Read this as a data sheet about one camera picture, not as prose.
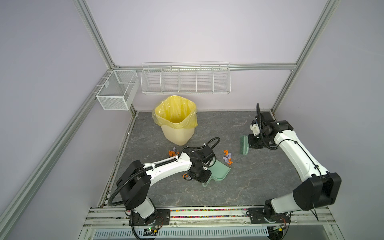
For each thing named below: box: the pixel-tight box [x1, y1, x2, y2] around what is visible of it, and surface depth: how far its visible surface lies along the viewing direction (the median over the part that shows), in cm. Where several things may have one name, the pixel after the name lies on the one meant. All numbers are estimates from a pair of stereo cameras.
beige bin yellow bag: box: [151, 95, 199, 146], surface depth 94 cm
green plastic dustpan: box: [202, 159, 232, 187], surface depth 89 cm
